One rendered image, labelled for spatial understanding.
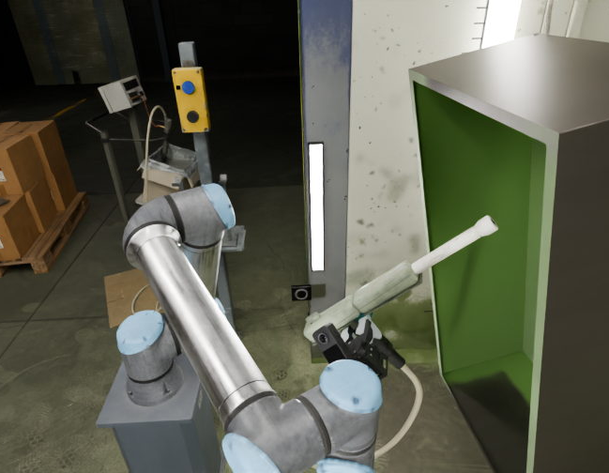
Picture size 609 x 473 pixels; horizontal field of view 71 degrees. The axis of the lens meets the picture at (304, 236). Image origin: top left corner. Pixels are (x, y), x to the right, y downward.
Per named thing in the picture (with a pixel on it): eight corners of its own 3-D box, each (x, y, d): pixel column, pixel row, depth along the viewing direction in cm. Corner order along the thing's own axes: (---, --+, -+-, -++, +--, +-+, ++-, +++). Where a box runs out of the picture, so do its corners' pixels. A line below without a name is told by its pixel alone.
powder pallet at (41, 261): (4, 212, 418) (-2, 199, 411) (90, 205, 428) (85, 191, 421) (-67, 284, 316) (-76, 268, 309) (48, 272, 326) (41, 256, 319)
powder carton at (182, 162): (159, 176, 372) (164, 134, 351) (206, 191, 373) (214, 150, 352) (129, 203, 326) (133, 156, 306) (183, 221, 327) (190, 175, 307)
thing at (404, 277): (360, 390, 104) (295, 330, 99) (362, 374, 108) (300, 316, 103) (555, 298, 80) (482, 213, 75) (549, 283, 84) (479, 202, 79)
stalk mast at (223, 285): (236, 334, 261) (194, 41, 178) (235, 342, 256) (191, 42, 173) (227, 335, 261) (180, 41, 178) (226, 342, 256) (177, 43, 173)
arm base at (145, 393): (119, 407, 141) (112, 387, 136) (136, 364, 158) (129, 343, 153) (177, 404, 142) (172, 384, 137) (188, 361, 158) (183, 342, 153)
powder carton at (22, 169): (10, 177, 361) (-7, 135, 343) (45, 175, 363) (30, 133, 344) (-16, 196, 328) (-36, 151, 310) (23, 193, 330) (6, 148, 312)
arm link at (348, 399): (333, 424, 56) (331, 478, 62) (398, 383, 61) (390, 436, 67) (295, 376, 62) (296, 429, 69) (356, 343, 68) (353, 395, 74)
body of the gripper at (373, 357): (362, 368, 94) (357, 415, 84) (335, 344, 92) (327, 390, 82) (389, 353, 90) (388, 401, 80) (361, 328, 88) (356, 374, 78)
